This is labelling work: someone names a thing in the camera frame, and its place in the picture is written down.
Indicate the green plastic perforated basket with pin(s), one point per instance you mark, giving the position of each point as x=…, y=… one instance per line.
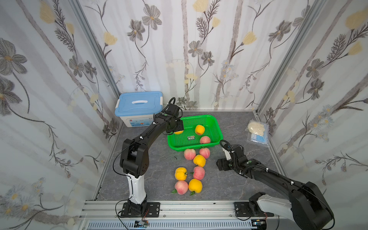
x=212, y=130

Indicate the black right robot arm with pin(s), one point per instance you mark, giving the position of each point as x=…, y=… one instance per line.
x=302, y=203

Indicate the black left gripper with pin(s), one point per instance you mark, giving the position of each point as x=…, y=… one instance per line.
x=180, y=127

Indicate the yellow peach bottom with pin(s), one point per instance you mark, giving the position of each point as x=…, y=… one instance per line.
x=195, y=186

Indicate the blue lid storage box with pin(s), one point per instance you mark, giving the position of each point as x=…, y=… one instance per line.
x=138, y=109

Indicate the aluminium front rail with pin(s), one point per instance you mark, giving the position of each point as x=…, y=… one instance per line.
x=107, y=210

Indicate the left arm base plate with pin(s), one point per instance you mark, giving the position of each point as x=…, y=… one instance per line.
x=146, y=209

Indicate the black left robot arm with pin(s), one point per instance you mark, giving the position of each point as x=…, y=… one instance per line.
x=134, y=157

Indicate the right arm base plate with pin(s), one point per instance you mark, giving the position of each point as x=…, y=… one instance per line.
x=250, y=209

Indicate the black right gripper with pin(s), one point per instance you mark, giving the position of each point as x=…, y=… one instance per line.
x=223, y=164

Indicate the small green circuit board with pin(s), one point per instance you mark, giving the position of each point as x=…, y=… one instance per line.
x=141, y=224

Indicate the yellow peach with red blush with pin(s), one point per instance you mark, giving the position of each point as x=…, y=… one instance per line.
x=178, y=132

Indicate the blue face mask pack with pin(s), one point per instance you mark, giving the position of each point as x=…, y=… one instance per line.
x=258, y=140

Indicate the clear bag of white gloves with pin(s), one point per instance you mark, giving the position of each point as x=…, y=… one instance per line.
x=258, y=128

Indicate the pink peach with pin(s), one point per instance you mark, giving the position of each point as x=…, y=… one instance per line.
x=189, y=154
x=199, y=173
x=205, y=152
x=181, y=187
x=205, y=140

